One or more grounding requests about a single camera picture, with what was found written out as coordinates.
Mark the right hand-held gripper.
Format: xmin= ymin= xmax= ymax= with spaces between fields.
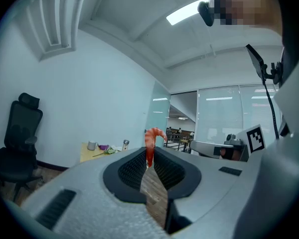
xmin=189 ymin=124 xmax=266 ymax=162

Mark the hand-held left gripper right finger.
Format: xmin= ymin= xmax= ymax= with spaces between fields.
xmin=153 ymin=146 xmax=263 ymax=235

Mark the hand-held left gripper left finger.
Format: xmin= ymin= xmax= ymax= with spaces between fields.
xmin=21 ymin=147 xmax=170 ymax=239

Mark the orange cooked shrimp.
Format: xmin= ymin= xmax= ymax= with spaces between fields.
xmin=144 ymin=127 xmax=168 ymax=168

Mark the black metal railing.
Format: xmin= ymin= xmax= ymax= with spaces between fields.
xmin=163 ymin=132 xmax=193 ymax=154

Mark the window with white blinds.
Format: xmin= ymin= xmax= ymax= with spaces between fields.
xmin=196 ymin=84 xmax=283 ymax=150

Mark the small yellow wooden table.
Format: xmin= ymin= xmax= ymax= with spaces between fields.
xmin=79 ymin=142 xmax=131 ymax=163

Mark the frosted glass door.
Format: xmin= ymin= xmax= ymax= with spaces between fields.
xmin=146 ymin=81 xmax=171 ymax=149

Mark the black office chair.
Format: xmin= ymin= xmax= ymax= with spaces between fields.
xmin=0 ymin=92 xmax=44 ymax=204

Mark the rectangular ceiling light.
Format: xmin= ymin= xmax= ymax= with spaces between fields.
xmin=166 ymin=0 xmax=213 ymax=26

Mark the person's head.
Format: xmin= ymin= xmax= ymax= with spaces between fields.
xmin=213 ymin=0 xmax=284 ymax=36

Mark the black cable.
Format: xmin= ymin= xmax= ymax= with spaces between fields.
xmin=262 ymin=78 xmax=280 ymax=140

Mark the black phone on mount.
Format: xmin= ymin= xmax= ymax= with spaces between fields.
xmin=245 ymin=43 xmax=268 ymax=79

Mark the black head-mounted camera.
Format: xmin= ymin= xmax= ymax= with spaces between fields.
xmin=197 ymin=0 xmax=216 ymax=27

